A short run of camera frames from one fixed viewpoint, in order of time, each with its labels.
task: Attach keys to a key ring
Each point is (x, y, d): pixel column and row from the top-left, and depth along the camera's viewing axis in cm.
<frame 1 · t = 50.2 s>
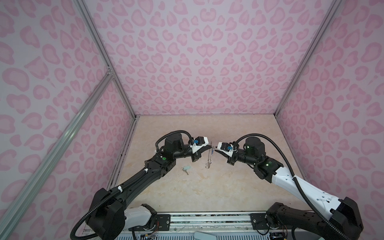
left hand: (210, 145, 71), fingers closed
right hand: (218, 147, 74), fingers closed
silver key: (185, 171, 93), on the table

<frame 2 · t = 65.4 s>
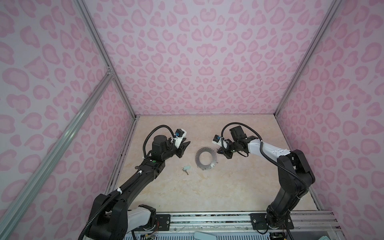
left hand: (188, 139, 81), fingers open
right hand: (220, 149, 92), fingers closed
silver perforated metal ring disc: (213, 162, 92), point 4 cm above the table
the other named things where they were.

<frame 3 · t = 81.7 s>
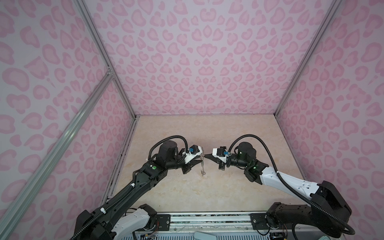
left hand: (200, 157, 73), fingers closed
right hand: (207, 155, 72), fingers closed
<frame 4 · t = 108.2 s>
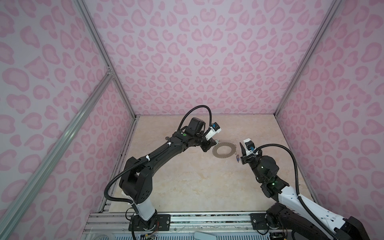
left hand: (216, 142, 82), fingers closed
right hand: (243, 141, 77), fingers open
